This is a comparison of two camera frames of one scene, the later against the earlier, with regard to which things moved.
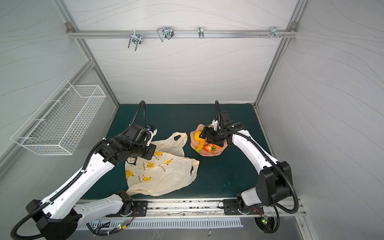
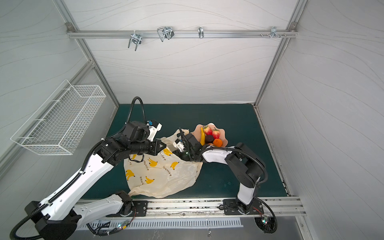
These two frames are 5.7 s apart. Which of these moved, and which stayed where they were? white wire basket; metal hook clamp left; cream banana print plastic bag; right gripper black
Moved: right gripper black
Stayed: metal hook clamp left; cream banana print plastic bag; white wire basket
